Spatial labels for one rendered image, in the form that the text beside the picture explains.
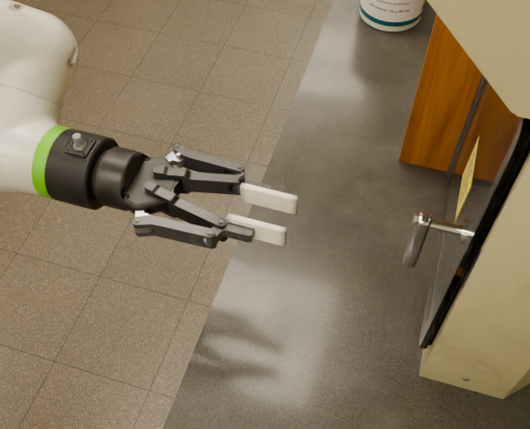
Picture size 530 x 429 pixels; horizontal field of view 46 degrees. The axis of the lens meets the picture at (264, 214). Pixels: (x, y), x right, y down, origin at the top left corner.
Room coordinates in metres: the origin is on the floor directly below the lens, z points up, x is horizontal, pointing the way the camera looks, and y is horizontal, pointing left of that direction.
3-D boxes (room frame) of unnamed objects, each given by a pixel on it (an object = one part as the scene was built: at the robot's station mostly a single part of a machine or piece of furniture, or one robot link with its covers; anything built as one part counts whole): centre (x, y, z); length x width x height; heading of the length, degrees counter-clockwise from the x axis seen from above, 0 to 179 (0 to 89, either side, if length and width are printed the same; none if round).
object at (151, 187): (0.44, 0.09, 1.15); 0.11 x 0.01 x 0.04; 59
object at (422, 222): (0.38, -0.18, 1.17); 0.05 x 0.03 x 0.10; 73
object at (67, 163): (0.50, 0.22, 1.15); 0.09 x 0.06 x 0.12; 163
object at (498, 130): (0.47, -0.24, 1.19); 0.30 x 0.01 x 0.40; 163
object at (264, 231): (0.41, 0.01, 1.15); 0.07 x 0.01 x 0.03; 73
